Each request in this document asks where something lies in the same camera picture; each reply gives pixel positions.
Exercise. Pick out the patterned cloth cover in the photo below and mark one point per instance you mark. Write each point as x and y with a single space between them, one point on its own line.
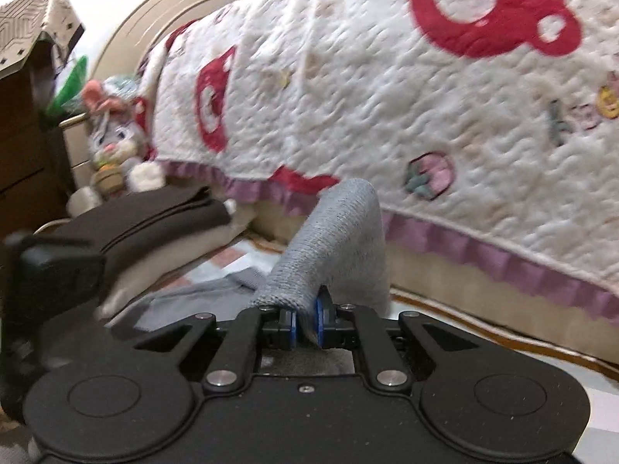
29 24

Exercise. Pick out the dark brown folded garment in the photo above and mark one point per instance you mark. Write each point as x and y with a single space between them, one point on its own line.
154 217

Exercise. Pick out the black and white pillow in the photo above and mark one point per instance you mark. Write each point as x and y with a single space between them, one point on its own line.
159 263

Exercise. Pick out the beige round headboard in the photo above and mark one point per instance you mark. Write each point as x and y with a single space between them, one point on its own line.
159 9

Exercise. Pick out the green plastic item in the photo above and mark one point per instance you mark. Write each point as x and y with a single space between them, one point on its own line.
70 84

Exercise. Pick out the white quilt with red bears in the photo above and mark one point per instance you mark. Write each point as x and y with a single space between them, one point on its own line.
387 96

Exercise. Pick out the beige bed base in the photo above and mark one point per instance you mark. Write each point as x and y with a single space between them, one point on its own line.
435 266

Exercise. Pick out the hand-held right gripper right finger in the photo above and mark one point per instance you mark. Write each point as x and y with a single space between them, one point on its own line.
319 324

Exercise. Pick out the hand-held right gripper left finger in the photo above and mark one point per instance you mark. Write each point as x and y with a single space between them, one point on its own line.
289 331

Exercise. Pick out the dark wooden cabinet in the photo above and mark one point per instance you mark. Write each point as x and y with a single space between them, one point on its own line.
24 154

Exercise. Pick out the grey knit sweater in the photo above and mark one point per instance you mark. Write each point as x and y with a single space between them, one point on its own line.
333 237

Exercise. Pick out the grey plush rabbit toy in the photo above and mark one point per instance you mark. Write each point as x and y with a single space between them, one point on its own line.
113 140

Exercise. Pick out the beige nightstand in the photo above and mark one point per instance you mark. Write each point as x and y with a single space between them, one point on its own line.
77 145

